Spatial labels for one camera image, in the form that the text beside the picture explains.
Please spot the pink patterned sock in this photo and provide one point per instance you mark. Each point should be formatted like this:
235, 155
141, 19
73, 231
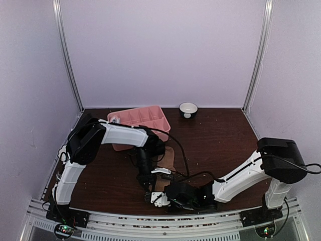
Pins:
115, 119

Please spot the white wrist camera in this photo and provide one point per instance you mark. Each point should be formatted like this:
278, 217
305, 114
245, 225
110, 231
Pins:
163, 172
158, 199

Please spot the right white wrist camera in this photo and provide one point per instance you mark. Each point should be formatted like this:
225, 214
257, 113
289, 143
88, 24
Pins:
158, 199

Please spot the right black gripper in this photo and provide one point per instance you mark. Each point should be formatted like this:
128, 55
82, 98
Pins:
165, 188

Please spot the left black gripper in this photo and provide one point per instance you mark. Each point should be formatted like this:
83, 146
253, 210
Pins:
143, 179

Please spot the pink divided organizer tray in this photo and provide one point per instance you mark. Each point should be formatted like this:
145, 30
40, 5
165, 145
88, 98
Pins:
151, 116

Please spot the tan brown sock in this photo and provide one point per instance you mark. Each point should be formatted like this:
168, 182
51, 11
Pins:
166, 162

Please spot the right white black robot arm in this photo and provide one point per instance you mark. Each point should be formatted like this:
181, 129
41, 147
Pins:
275, 158

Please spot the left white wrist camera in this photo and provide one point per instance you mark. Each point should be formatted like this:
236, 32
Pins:
163, 172

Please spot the left aluminium frame post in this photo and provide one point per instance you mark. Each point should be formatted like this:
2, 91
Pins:
65, 52

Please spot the aluminium frame post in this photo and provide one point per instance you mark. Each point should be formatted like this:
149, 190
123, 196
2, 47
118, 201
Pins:
265, 29
65, 52

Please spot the right aluminium frame post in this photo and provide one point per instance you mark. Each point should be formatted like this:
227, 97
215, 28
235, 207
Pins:
265, 29

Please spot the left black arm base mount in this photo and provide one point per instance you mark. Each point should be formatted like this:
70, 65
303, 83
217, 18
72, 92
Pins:
68, 221

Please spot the white fluted bowl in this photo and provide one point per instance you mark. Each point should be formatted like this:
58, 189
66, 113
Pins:
62, 154

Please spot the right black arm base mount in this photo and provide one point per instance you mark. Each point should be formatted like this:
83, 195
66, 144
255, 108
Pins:
262, 219

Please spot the black white ceramic bowl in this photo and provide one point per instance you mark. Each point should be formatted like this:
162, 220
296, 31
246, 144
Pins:
188, 110

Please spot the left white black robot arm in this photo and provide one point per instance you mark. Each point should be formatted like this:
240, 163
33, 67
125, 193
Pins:
81, 149

